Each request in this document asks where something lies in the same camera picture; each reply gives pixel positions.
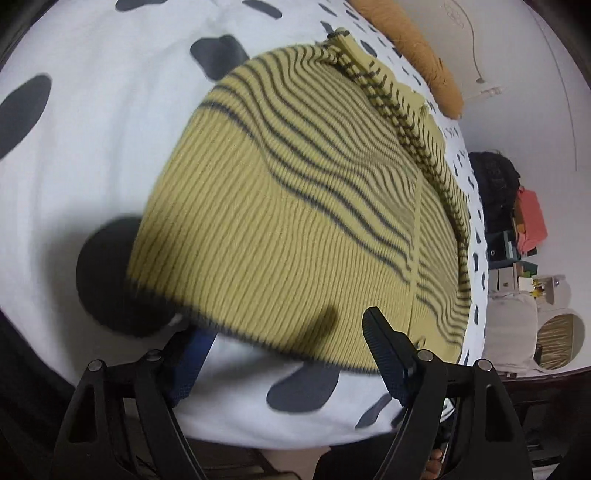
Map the beige draped chair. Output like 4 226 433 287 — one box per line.
483 293 538 376

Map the white polka dot bed cover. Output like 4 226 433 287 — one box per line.
1 1 488 449

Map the yellow grey striped knit sweater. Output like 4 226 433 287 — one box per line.
126 29 472 372

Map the red bag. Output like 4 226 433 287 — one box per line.
515 187 548 254

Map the teal storage shelf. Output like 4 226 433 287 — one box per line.
486 230 538 295

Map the orange quilted pillow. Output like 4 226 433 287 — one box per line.
351 0 464 120

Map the round mirror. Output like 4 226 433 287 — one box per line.
535 314 574 370

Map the wall cable with plug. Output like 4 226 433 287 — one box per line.
443 0 505 100

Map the black backpack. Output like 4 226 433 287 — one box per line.
469 152 521 234

